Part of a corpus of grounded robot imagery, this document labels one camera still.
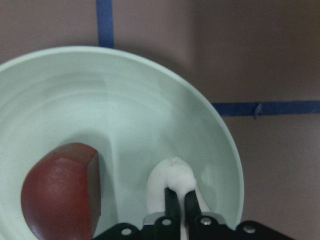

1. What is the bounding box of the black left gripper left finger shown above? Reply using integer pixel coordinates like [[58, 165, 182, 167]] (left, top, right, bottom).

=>
[[164, 187, 181, 218]]

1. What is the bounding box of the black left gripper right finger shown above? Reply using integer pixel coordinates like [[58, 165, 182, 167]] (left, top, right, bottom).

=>
[[184, 190, 201, 218]]

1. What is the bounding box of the white half bun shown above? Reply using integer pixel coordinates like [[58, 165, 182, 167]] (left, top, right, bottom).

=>
[[146, 157, 210, 240]]

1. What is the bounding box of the mint green plate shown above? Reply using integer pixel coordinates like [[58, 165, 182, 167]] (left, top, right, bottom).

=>
[[0, 46, 244, 240]]

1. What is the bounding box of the brown half bun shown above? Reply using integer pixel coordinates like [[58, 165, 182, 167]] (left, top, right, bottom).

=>
[[21, 143, 101, 240]]

